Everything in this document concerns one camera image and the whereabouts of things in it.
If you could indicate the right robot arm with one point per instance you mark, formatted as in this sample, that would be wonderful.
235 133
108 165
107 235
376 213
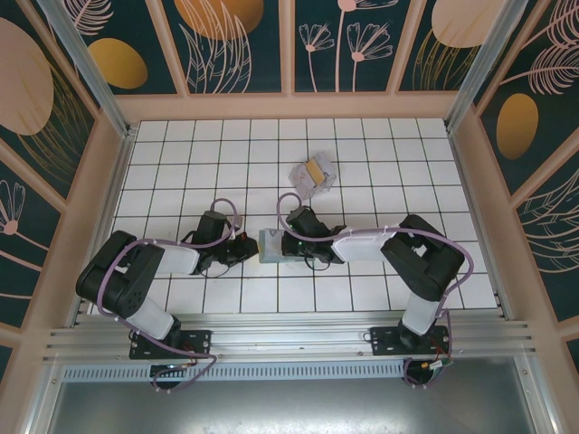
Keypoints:
362 246

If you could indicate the aluminium corner post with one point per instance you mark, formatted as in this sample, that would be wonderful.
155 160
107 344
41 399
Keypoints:
90 68
478 68

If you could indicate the small green circuit board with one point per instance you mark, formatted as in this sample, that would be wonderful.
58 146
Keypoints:
441 363

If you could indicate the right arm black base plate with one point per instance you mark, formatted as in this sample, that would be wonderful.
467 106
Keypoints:
382 336

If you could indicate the grey metal sheet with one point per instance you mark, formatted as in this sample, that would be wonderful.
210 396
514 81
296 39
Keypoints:
289 407

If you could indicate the clear bag with yellow item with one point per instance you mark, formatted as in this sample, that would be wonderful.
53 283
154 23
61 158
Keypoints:
300 181

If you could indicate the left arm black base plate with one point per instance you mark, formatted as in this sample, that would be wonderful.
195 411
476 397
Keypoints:
199 339

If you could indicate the yellow credit card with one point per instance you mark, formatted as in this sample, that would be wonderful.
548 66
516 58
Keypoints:
315 171

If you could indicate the aluminium mounting rail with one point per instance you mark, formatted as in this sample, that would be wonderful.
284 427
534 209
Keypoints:
289 334

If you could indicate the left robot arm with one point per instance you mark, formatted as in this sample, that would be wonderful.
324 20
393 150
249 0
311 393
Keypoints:
181 260

